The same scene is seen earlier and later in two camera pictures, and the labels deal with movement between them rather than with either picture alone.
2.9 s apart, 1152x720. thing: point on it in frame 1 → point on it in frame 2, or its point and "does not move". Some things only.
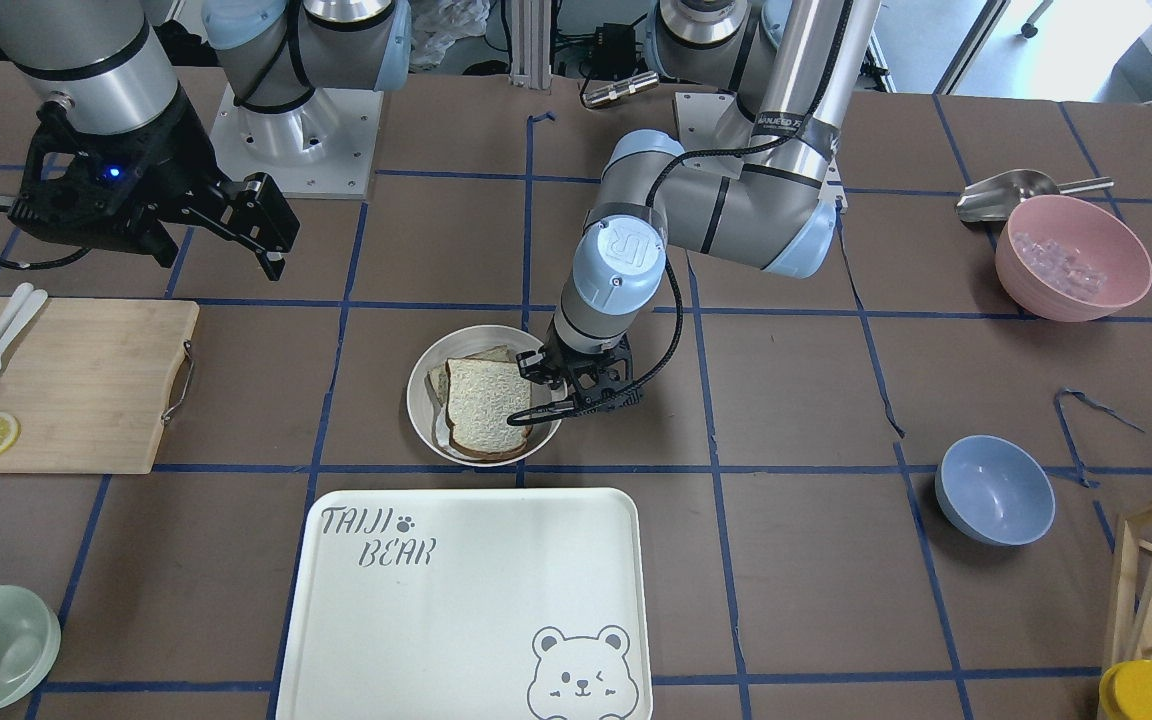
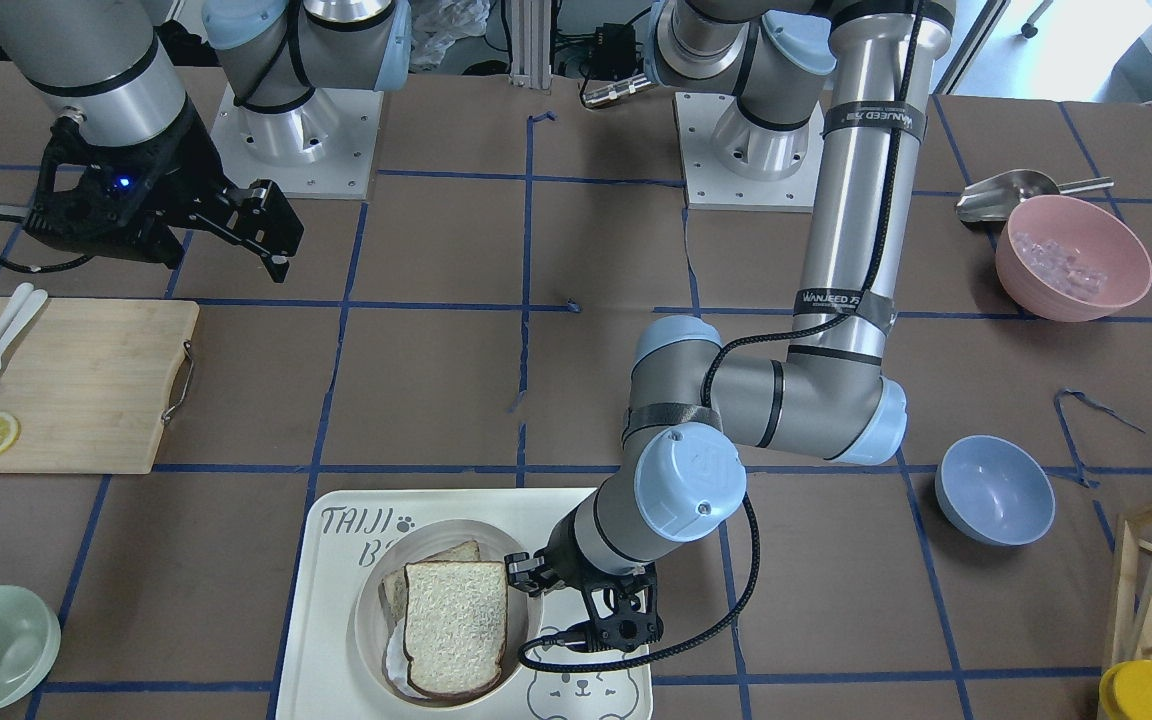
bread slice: (481, 394) → (455, 624)
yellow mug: (1148, 690) does not move
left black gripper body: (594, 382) → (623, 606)
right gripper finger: (272, 262) does not move
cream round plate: (466, 385) → (525, 613)
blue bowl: (995, 491) does not move
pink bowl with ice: (1067, 259) does not move
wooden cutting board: (86, 382) does not move
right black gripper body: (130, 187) does not move
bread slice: (481, 395) → (394, 582)
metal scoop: (995, 199) does not move
